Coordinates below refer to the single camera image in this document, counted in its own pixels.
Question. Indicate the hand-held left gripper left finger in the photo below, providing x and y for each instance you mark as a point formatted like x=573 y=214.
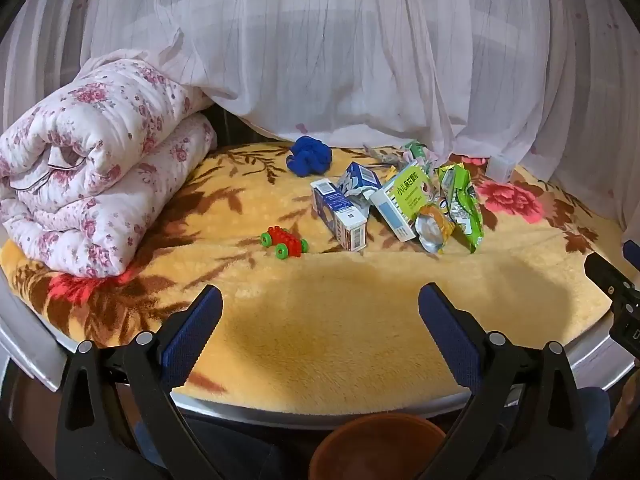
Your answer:
x=192 y=332

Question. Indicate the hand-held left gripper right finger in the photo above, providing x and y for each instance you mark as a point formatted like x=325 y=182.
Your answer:
x=447 y=332

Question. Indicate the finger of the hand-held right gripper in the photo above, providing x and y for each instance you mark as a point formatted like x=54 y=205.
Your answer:
x=607 y=272
x=632 y=251

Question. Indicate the brown plastic bucket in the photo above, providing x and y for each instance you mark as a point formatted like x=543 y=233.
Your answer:
x=375 y=452

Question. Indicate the green pink paper wrapper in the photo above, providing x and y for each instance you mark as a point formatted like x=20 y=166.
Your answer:
x=417 y=151

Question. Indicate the person's right forearm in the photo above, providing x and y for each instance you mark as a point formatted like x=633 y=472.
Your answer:
x=627 y=405

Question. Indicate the person's right leg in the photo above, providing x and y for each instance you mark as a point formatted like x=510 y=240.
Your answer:
x=595 y=425

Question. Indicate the person's leg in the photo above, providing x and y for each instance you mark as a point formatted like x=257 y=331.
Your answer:
x=240 y=452
x=595 y=425

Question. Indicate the orange silver snack bag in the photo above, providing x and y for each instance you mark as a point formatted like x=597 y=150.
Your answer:
x=432 y=227

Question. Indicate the yellow floral blanket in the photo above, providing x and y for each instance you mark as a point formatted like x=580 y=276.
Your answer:
x=325 y=300

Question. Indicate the green snack bag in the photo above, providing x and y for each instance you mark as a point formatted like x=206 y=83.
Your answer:
x=462 y=205

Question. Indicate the person's left leg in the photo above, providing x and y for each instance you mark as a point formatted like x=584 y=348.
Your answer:
x=240 y=452

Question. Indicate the red green toy car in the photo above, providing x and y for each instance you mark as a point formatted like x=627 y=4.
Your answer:
x=285 y=241

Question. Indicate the green white medicine box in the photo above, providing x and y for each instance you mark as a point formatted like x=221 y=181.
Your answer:
x=400 y=200

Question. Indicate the small white box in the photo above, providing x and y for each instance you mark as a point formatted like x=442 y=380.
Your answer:
x=501 y=169

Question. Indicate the blue white medicine box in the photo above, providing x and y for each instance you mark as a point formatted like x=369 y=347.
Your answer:
x=337 y=215

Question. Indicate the crushed blue white carton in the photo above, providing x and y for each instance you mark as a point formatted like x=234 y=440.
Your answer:
x=362 y=177

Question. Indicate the crumpled silver milk pouch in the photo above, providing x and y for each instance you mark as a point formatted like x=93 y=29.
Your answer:
x=385 y=159

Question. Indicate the folded floral quilt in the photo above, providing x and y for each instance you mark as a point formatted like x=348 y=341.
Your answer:
x=90 y=160

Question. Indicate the crumpled blue cloth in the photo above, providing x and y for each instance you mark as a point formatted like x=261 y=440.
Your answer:
x=309 y=156

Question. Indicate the white sheer curtain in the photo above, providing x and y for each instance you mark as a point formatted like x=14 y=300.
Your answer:
x=325 y=50

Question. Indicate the grey bed frame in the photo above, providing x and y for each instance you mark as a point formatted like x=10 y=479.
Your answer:
x=35 y=360

